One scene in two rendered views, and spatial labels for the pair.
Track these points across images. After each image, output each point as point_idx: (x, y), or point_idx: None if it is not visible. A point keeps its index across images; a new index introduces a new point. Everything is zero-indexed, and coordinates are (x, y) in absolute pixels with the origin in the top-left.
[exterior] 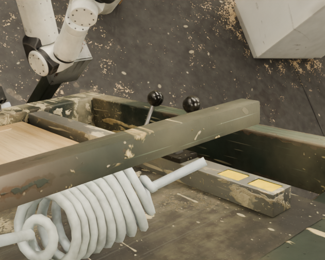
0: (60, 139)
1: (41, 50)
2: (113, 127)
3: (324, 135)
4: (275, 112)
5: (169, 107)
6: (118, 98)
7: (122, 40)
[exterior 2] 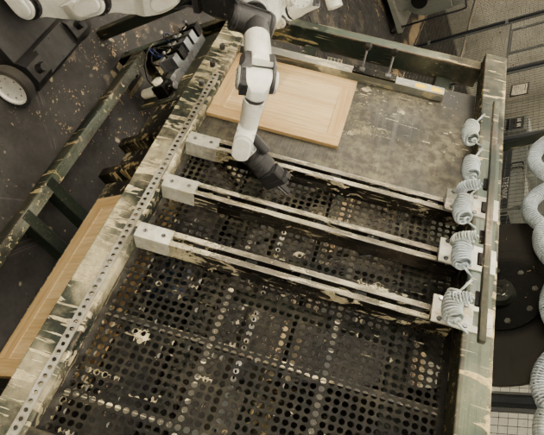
0: (299, 69)
1: (281, 15)
2: (278, 37)
3: None
4: None
5: (330, 27)
6: None
7: None
